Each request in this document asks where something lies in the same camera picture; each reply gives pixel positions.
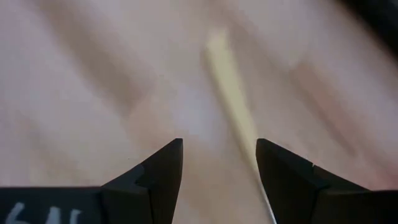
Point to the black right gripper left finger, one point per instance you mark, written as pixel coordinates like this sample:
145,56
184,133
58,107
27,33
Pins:
155,186

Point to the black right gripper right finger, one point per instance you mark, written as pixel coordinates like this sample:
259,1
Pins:
295,193

